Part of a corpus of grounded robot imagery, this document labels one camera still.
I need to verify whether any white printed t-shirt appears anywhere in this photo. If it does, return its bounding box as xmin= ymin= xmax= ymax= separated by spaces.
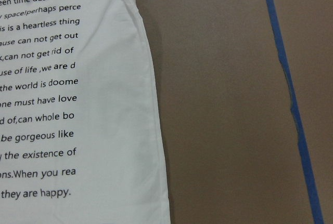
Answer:
xmin=1 ymin=0 xmax=170 ymax=223

